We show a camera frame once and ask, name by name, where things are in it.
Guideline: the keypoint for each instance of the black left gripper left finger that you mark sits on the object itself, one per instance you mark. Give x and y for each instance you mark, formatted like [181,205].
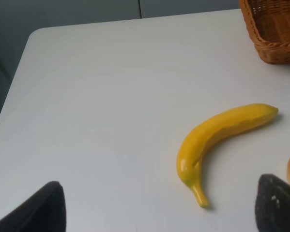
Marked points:
[44,211]

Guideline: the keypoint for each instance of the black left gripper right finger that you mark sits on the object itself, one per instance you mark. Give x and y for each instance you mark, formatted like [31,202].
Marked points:
[272,206]

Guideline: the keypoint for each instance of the woven wicker basket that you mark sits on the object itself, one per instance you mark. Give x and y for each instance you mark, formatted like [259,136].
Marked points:
[268,26]

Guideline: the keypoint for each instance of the yellow banana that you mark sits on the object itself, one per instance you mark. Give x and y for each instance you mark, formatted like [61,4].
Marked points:
[209,133]

